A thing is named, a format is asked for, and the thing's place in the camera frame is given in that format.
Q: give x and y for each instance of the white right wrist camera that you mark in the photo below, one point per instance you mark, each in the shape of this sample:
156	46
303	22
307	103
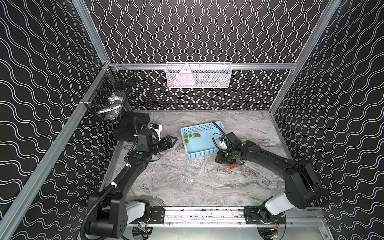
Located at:
222	143

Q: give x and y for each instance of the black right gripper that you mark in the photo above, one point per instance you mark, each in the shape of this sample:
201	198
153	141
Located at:
219	158

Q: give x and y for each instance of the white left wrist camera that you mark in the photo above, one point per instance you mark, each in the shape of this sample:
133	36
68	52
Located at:
157	128

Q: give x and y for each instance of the black plastic case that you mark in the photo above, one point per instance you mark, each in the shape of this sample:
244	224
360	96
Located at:
125	131

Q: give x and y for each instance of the white items in corner basket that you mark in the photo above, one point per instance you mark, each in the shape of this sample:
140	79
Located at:
112	110

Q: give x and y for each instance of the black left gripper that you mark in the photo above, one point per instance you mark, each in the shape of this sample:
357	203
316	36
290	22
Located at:
163	143

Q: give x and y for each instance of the light blue perforated plastic basket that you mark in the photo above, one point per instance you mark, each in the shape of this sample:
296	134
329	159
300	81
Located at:
204	145

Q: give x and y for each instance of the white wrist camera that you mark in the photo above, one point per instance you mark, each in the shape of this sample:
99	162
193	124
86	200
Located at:
157	128
222	143

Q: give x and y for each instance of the black wire corner basket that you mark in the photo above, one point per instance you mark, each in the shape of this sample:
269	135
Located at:
116	79

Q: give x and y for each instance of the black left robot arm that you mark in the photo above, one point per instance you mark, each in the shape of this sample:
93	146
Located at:
120	186

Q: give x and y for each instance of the pink triangular object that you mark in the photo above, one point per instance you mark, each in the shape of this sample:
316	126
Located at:
185	77

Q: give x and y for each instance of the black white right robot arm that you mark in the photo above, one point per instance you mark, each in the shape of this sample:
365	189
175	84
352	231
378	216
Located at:
302	185

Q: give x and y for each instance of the white wire wall basket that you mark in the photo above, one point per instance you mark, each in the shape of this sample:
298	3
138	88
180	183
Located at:
208	75

